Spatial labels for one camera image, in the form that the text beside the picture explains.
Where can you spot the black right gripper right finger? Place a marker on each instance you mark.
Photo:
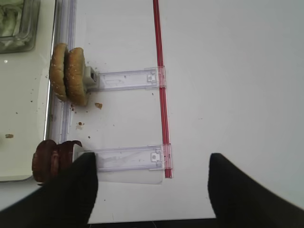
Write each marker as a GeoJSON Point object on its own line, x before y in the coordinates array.
{"type": "Point", "coordinates": [240, 202]}

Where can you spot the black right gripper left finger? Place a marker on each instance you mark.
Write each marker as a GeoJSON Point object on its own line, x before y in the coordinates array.
{"type": "Point", "coordinates": [66, 201]}

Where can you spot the front meat patty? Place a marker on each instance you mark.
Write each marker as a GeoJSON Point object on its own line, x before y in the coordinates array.
{"type": "Point", "coordinates": [42, 160]}

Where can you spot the meat patty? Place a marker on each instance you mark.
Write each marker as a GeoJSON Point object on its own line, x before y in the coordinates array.
{"type": "Point", "coordinates": [59, 159]}
{"type": "Point", "coordinates": [42, 160]}
{"type": "Point", "coordinates": [70, 152]}

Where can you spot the middle meat patty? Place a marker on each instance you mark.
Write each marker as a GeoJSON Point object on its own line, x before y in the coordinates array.
{"type": "Point", "coordinates": [59, 159]}

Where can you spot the rear meat patty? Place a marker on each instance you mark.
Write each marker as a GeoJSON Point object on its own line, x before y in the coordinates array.
{"type": "Point", "coordinates": [70, 152]}

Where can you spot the white patty pusher block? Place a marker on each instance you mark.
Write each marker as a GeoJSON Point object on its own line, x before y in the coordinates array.
{"type": "Point", "coordinates": [77, 152]}

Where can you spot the rear sesame bun top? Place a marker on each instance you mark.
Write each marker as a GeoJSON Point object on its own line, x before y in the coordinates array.
{"type": "Point", "coordinates": [74, 75]}

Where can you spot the sesame bun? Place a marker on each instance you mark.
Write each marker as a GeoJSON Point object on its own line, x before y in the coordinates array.
{"type": "Point", "coordinates": [57, 71]}
{"type": "Point", "coordinates": [74, 75]}

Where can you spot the grey bun pusher block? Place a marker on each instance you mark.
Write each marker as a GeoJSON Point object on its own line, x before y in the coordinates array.
{"type": "Point", "coordinates": [90, 79]}

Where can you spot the cream metal serving tray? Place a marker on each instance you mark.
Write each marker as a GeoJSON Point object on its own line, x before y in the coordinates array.
{"type": "Point", "coordinates": [24, 98]}

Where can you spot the front sesame bun top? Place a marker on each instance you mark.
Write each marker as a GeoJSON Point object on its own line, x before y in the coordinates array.
{"type": "Point", "coordinates": [57, 71]}

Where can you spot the right red strip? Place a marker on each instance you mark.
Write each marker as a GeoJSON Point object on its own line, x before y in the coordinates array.
{"type": "Point", "coordinates": [163, 98]}

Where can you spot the clear plastic salad container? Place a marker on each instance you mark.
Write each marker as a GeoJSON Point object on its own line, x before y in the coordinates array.
{"type": "Point", "coordinates": [18, 25]}

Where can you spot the clear patty holder rail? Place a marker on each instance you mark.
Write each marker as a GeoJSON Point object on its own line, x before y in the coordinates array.
{"type": "Point", "coordinates": [152, 158]}

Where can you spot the clear right bun holder rail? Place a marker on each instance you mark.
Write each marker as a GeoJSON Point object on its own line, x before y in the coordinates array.
{"type": "Point", "coordinates": [148, 78]}

